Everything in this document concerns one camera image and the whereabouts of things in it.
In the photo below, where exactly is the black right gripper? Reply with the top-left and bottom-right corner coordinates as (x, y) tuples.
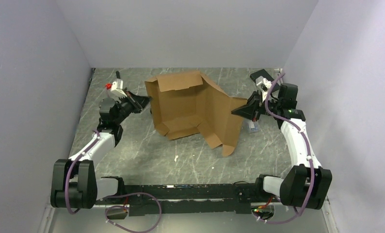
(231, 90), (281, 122)

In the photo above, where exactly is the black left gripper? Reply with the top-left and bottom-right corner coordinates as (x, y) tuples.
(114, 90), (152, 125)

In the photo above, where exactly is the brown cardboard box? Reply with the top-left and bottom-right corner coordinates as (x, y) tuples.
(145, 70), (247, 157)

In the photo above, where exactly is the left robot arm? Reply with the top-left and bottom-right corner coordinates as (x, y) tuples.
(50, 91), (151, 214)

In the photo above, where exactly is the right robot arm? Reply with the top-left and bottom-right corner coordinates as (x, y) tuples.
(231, 83), (333, 210)

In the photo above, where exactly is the clear box of paper clips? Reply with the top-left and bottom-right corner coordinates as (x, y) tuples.
(245, 120), (260, 133)

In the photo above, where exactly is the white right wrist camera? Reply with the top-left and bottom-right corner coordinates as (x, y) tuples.
(255, 76), (272, 93)

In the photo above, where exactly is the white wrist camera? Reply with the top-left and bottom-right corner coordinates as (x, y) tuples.
(255, 76), (272, 93)
(105, 79), (127, 98)

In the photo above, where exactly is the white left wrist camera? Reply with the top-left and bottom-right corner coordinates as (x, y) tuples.
(105, 79), (127, 98)

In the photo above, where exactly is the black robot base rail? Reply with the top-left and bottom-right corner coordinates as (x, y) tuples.
(96, 182), (274, 216)

